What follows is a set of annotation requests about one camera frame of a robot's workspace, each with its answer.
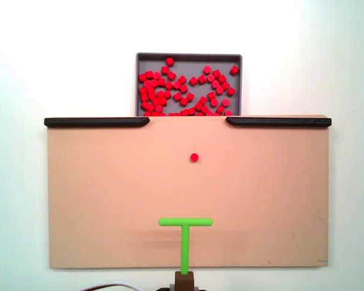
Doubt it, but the brown pusher holder block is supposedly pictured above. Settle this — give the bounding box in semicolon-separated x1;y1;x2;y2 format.
174;270;198;291

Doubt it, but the grey rectangular container tray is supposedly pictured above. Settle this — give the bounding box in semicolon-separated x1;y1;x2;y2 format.
135;52;243;117

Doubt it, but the beige flat board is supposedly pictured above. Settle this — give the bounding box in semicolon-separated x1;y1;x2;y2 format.
44;114;333;270

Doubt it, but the black edge rail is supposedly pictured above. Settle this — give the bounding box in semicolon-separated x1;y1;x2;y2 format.
225;116;332;128
44;118;150;128

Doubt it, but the green T-shaped pusher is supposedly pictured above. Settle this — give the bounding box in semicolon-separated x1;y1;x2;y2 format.
158;217;214;275

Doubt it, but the red white black servo cable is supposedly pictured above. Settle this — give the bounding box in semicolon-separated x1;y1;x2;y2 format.
81;281;144;291

